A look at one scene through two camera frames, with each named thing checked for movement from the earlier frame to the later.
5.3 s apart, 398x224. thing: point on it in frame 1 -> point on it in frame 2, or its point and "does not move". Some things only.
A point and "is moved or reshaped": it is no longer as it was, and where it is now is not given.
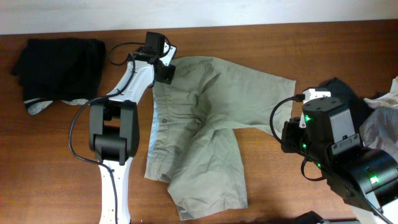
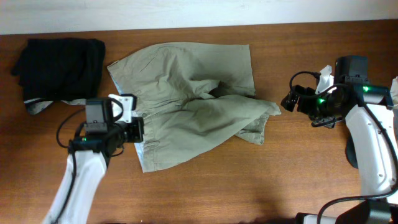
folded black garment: x=61 y=69 does not move
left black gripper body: x=166 y=73 -> x=137 y=129
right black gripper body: x=290 y=137 -> x=300 y=101
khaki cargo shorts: x=191 y=141 is moved or reshaped
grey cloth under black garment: x=35 y=106 does not move
